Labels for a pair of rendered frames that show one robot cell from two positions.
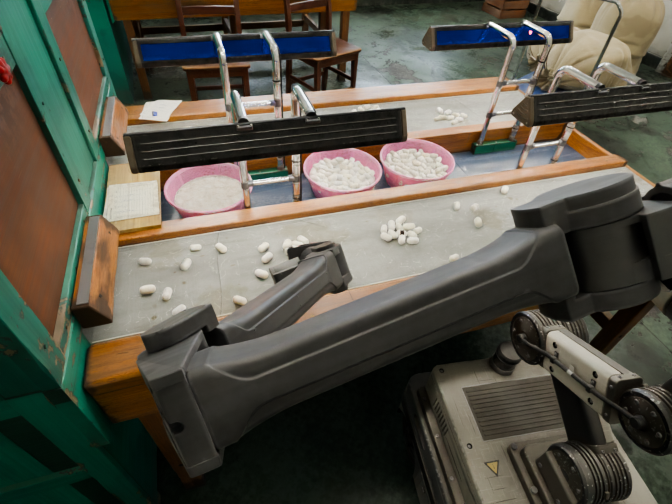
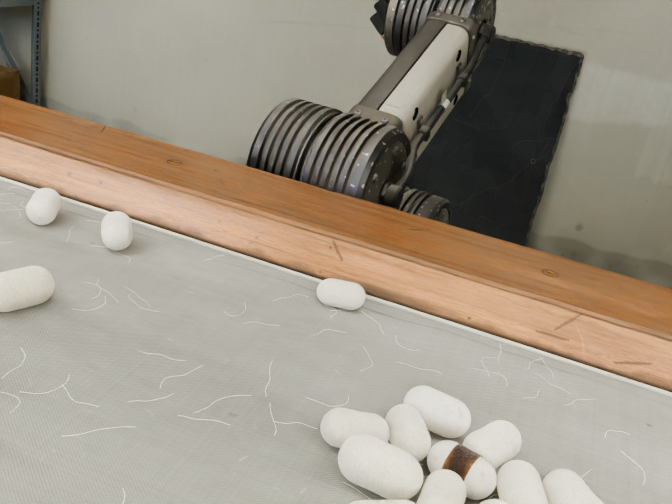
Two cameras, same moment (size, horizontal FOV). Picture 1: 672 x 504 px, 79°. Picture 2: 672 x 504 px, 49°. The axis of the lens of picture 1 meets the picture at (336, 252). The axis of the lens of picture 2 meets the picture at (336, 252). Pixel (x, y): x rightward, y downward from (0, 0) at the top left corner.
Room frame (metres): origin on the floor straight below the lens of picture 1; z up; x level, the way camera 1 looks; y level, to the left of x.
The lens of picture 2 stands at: (1.16, -0.09, 0.96)
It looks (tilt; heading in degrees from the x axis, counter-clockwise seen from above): 23 degrees down; 216
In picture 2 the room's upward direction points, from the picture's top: 11 degrees clockwise
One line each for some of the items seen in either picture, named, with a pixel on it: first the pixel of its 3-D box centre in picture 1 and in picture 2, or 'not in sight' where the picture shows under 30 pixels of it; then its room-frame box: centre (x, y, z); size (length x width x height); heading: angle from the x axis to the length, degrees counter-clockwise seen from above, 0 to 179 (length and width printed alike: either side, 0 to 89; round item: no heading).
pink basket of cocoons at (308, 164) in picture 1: (341, 179); not in sight; (1.18, 0.00, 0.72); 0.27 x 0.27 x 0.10
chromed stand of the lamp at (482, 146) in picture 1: (499, 89); not in sight; (1.62, -0.59, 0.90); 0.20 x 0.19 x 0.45; 111
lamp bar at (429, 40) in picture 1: (502, 33); not in sight; (1.70, -0.56, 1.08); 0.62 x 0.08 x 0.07; 111
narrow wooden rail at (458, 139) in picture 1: (369, 152); not in sight; (1.40, -0.10, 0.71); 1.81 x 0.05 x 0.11; 111
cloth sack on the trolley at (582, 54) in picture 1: (581, 61); not in sight; (3.57, -1.87, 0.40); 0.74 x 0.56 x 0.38; 114
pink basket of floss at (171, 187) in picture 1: (211, 197); not in sight; (1.03, 0.41, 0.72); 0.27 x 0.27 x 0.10
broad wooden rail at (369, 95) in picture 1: (337, 114); not in sight; (1.76, 0.04, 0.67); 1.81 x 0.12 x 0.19; 111
